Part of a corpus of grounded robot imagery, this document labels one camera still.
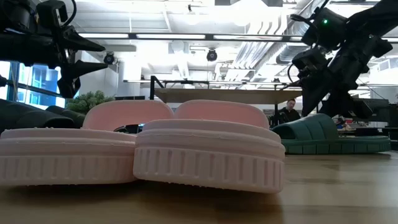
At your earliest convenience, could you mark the black ceiling rail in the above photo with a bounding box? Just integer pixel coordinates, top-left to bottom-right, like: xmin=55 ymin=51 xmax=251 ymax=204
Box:
xmin=77 ymin=32 xmax=398 ymax=44

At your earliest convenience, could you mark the person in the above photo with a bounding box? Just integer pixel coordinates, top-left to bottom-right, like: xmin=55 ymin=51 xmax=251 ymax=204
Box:
xmin=277 ymin=98 xmax=302 ymax=123

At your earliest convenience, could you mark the wooden shelf black metal frame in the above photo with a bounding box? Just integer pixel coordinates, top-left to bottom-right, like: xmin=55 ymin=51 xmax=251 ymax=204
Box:
xmin=149 ymin=75 xmax=304 ymax=128

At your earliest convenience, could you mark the green slide sandal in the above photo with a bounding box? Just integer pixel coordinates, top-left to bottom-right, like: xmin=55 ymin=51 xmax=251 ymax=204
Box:
xmin=272 ymin=113 xmax=392 ymax=156

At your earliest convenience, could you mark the green potted plant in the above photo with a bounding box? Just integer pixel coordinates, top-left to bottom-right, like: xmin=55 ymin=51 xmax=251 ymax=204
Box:
xmin=65 ymin=90 xmax=116 ymax=115

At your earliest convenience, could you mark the blue tinted window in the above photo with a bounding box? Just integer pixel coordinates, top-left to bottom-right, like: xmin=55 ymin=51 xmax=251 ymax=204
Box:
xmin=0 ymin=60 xmax=67 ymax=110

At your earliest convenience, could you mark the black slide sandal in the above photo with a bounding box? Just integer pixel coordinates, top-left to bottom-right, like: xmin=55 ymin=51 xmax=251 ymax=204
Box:
xmin=45 ymin=105 xmax=87 ymax=129
xmin=0 ymin=98 xmax=75 ymax=133

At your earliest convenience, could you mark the silver ventilation duct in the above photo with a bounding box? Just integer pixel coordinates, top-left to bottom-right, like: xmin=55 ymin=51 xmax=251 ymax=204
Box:
xmin=275 ymin=18 xmax=315 ymax=65

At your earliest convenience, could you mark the pink slide sandal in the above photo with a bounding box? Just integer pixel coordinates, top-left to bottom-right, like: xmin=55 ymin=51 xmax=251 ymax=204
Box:
xmin=0 ymin=99 xmax=175 ymax=187
xmin=132 ymin=99 xmax=286 ymax=194

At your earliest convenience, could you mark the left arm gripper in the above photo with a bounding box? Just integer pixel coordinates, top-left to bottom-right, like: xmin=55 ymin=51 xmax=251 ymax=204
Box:
xmin=37 ymin=26 xmax=109 ymax=99

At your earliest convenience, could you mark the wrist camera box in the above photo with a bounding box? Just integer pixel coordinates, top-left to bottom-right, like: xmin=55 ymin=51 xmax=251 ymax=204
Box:
xmin=36 ymin=0 xmax=69 ymax=29
xmin=291 ymin=48 xmax=330 ymax=78

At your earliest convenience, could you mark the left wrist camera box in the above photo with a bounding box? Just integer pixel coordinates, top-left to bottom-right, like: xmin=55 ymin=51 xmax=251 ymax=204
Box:
xmin=36 ymin=0 xmax=69 ymax=29

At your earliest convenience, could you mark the cluttered desk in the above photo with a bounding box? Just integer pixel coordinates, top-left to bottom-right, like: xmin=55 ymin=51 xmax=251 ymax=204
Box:
xmin=337 ymin=116 xmax=398 ymax=150

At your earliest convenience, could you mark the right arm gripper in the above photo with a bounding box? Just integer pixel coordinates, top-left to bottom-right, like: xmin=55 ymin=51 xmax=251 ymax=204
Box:
xmin=300 ymin=36 xmax=393 ymax=119

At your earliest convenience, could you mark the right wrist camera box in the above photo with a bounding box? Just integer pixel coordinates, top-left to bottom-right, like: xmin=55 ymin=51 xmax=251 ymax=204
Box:
xmin=291 ymin=48 xmax=330 ymax=78

